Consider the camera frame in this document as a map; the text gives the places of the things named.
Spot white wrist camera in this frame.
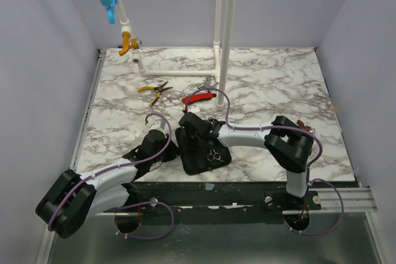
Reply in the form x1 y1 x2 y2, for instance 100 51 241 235
187 105 201 117
146 119 169 134

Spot white PVC pipe frame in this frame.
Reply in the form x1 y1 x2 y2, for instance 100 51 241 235
115 0 236 92

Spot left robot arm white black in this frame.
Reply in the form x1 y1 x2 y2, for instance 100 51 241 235
35 129 179 239

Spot red utility knife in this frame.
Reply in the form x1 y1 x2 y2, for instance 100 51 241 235
182 92 217 105

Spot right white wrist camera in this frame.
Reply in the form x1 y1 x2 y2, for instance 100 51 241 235
187 105 201 117

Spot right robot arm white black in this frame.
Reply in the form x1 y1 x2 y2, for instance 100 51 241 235
175 112 317 210

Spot blue faucet tap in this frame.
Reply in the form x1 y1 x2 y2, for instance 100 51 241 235
100 0 118 24

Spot yellow handled pliers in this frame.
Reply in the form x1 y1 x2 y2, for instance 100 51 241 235
138 81 173 106

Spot silver hair scissors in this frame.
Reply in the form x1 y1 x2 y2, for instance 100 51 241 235
207 150 223 162

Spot black fabric tool case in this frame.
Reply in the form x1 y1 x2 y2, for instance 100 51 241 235
175 127 232 176

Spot orange faucet tap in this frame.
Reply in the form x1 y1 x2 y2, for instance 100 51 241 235
119 32 142 56

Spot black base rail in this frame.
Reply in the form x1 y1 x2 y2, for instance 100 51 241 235
61 180 313 224

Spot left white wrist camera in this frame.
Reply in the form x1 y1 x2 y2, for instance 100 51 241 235
146 119 169 134

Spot brown faucet tap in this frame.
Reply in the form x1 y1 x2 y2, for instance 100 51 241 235
296 120 316 134

